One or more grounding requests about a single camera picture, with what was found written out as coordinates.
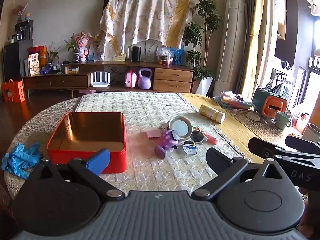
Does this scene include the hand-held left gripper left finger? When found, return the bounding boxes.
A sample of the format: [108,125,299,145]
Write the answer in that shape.
[37,148,125,202]

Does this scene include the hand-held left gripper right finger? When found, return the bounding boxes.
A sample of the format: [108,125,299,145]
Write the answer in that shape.
[191,147,284,202]

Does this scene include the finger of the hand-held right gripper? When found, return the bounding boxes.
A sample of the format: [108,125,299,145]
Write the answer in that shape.
[248,137,320,164]
[285,135,320,154]

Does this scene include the red tin box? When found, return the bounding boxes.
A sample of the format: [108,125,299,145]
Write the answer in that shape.
[47,112,127,174]

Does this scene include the white sunglasses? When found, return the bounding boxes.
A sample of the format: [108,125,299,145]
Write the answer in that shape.
[190,129,208,143]

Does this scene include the yellow white bottle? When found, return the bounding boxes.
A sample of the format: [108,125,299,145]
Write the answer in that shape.
[199,104,226,124]

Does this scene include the round gold tin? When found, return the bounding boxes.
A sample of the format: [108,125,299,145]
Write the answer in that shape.
[168,117,193,140]

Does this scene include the purple plastic toy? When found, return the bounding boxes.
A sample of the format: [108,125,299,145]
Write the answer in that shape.
[154,129,180,159]

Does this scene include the white bin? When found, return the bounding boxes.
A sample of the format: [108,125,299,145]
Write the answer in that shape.
[304,123,320,143]

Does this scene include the pump bottle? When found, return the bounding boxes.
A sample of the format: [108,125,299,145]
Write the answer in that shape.
[296,112,310,133]

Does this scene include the yellow table runner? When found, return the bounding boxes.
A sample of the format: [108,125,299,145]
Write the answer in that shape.
[180,93,300,164]

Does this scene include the green mug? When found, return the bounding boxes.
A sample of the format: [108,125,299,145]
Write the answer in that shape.
[275,112,292,130]

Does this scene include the green orange desk organizer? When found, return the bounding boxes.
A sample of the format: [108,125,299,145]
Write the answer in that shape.
[252,87,288,119]

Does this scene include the white planter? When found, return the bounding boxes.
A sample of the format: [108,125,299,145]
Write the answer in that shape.
[195,77,214,96]

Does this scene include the quilted cream table mat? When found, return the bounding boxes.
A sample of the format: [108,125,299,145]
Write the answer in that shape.
[75,92,250,195]

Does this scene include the white router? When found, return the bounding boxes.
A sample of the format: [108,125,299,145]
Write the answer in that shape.
[90,71,110,88]

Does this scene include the blue rubber gloves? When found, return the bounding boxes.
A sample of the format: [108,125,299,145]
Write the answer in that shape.
[1,142,43,180]

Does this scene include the pink toy case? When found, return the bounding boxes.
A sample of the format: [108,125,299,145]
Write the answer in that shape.
[124,69,138,89]

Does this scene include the purple kettlebell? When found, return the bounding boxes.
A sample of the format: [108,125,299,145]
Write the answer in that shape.
[137,68,153,90]

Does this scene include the wooden TV cabinet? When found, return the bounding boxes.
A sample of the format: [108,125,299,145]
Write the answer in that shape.
[21,60,196,98]

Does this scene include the potted orchid plant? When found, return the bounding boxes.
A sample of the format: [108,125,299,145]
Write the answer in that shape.
[62,30,80,63]

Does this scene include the orange gift box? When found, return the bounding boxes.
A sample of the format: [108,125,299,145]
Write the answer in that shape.
[1,79,26,103]

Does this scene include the covered standing air conditioner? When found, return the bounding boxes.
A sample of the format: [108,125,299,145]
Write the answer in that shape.
[212,0,247,98]

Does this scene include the black speaker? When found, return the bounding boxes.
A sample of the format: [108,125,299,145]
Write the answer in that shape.
[131,46,142,62]

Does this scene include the small potted plant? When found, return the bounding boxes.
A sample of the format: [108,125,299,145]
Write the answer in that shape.
[46,41,63,64]

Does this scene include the clear plastic bag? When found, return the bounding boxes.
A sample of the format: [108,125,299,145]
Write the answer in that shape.
[155,47,174,66]

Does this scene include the printed snack bag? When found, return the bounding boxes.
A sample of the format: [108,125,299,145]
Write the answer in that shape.
[28,52,40,77]

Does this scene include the pink plush doll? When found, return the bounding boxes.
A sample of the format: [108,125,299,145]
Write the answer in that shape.
[74,31,93,62]

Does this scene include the yellow curtain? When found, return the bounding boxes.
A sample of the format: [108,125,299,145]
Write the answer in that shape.
[235,0,275,99]

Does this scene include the orange red bag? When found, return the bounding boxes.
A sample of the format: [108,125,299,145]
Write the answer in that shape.
[27,46,48,65]

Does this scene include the black cabinet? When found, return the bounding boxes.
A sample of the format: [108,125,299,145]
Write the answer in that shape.
[2,40,33,83]

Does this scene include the tall green houseplant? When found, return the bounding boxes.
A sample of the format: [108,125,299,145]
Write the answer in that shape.
[182,0,223,80]

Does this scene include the floral cover cloth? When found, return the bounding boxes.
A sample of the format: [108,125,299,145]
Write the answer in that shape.
[96,0,195,62]

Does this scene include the black coffee machine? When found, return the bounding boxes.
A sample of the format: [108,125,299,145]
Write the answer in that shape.
[14,20,34,42]

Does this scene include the black television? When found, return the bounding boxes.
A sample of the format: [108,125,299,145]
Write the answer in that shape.
[104,0,120,18]

